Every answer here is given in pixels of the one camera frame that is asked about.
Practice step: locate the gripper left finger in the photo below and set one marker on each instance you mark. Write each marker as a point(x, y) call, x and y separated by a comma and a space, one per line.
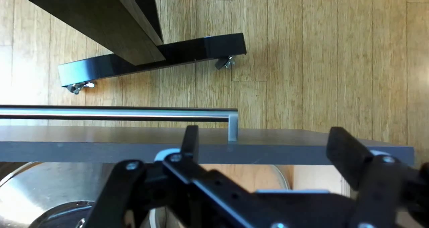
point(187, 181)

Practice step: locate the grey drawer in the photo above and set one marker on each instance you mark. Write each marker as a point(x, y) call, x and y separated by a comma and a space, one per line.
point(100, 144)

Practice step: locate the dark table with black wheeled base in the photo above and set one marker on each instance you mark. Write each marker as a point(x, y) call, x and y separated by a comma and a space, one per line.
point(110, 20)

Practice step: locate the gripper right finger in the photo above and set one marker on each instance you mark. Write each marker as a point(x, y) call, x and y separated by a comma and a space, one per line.
point(348, 154)

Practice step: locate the stainless steel pot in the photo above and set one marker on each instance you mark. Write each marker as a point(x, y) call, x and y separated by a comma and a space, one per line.
point(37, 187)

